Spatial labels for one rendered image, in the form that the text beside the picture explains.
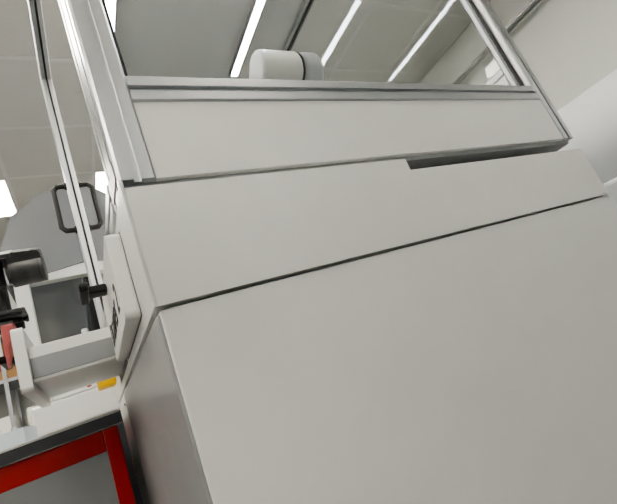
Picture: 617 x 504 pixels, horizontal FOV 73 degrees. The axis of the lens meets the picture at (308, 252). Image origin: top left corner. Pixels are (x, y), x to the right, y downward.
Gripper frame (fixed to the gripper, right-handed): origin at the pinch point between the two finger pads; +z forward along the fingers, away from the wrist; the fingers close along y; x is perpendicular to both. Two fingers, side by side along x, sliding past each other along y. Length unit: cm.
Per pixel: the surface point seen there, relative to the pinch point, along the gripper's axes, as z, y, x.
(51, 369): 4.9, 7.4, -10.1
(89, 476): 25.0, 8.7, 13.4
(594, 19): -114, 340, -7
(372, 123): -11, 58, -52
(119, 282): 2.5, 17.1, -43.3
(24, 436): 12.4, -1.4, 21.1
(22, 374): 4.5, 3.4, -11.7
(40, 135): -186, 23, 192
